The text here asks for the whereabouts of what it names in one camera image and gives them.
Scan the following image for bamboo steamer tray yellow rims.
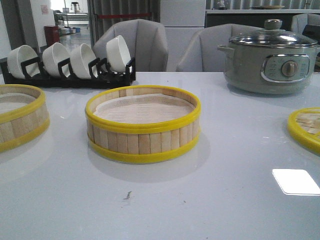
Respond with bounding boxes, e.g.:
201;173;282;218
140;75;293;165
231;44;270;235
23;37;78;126
85;85;201;164
0;84;50;152

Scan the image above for yellow woven bamboo steamer lid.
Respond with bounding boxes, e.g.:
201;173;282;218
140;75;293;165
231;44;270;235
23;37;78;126
287;107;320;155

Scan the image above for white steamer liner cloth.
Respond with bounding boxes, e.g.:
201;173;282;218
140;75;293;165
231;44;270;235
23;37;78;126
94;93;195;124
0;93;36;114

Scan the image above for black bowl rack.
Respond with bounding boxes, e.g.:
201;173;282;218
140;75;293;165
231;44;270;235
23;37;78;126
0;56;136;89

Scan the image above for grey upholstered chair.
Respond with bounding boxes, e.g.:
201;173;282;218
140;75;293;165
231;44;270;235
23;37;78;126
176;23;259;72
290;13;320;34
92;19;169;72

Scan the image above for white ceramic bowl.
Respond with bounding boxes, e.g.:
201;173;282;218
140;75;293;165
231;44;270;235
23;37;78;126
7;45;38;79
106;35;131;73
42;42;70;78
70;43;96;79

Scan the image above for white refrigerator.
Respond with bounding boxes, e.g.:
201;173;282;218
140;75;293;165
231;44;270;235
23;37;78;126
160;0;206;72

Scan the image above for green electric cooking pot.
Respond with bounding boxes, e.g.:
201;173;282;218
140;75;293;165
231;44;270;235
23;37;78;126
216;34;320;95

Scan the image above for red fire extinguisher box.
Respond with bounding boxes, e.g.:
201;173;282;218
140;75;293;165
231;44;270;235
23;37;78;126
43;25;60;47

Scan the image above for glass pot lid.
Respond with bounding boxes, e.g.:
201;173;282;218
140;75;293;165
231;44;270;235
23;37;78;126
229;19;318;49

